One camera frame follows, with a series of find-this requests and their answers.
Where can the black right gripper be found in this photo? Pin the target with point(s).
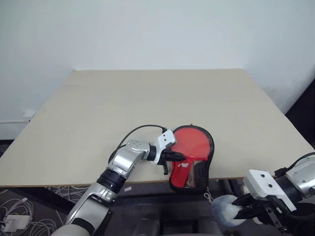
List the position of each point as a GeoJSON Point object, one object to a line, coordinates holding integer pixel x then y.
{"type": "Point", "coordinates": [264, 203]}

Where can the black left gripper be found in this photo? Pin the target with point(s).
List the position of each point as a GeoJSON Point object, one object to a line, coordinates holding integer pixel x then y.
{"type": "Point", "coordinates": [165, 155]}

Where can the red black mesh pouch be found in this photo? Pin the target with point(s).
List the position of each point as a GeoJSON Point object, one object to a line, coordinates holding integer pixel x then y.
{"type": "Point", "coordinates": [179, 174]}

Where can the red table tennis paddle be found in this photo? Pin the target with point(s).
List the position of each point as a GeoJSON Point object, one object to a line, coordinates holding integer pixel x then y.
{"type": "Point", "coordinates": [192, 143]}

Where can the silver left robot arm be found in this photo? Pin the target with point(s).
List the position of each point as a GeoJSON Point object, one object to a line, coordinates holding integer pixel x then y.
{"type": "Point", "coordinates": [123, 159]}

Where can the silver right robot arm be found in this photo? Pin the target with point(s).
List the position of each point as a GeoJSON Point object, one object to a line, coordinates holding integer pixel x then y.
{"type": "Point", "coordinates": [302, 177]}

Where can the small white tape label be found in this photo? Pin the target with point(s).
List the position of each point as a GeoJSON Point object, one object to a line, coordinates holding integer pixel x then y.
{"type": "Point", "coordinates": [128, 189]}

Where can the white power adapter box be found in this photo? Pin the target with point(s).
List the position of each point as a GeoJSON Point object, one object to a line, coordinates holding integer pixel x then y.
{"type": "Point", "coordinates": [17, 222]}

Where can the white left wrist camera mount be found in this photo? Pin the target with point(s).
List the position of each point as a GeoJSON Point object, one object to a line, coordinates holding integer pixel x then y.
{"type": "Point", "coordinates": [166, 140]}

